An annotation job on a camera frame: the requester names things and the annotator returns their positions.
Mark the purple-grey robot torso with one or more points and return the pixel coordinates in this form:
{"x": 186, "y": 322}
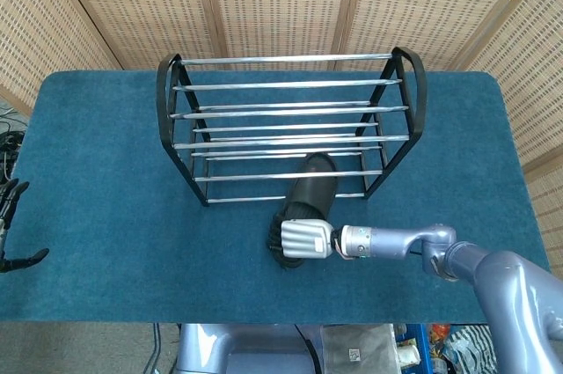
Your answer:
{"x": 246, "y": 347}

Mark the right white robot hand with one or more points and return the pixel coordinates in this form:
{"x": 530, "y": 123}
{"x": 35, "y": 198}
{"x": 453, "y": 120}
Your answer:
{"x": 305, "y": 237}

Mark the black shoe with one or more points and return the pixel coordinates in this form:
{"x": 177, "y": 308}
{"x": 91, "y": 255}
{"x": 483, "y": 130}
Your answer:
{"x": 310, "y": 193}

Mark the white paper cup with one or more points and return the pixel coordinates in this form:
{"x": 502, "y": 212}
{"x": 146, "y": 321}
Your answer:
{"x": 407, "y": 354}

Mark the grey fabric bag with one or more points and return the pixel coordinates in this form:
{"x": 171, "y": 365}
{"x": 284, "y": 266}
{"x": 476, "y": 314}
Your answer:
{"x": 356, "y": 345}

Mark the left black-fingered robot hand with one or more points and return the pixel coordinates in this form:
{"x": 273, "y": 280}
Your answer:
{"x": 26, "y": 260}

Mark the striped plastic bag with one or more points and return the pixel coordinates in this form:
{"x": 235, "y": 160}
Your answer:
{"x": 468, "y": 347}

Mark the blue plastic crate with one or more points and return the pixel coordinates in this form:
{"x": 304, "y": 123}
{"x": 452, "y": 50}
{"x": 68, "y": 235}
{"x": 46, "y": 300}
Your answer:
{"x": 422, "y": 347}

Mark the blue carpet mat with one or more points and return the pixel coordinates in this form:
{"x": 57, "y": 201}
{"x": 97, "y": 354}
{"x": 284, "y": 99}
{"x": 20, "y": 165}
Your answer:
{"x": 110, "y": 215}

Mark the right purple-grey robot arm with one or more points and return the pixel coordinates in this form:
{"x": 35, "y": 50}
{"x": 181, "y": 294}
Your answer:
{"x": 396, "y": 242}

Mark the black and chrome shoe rack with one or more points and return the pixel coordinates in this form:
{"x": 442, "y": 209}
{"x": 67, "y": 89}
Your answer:
{"x": 286, "y": 59}

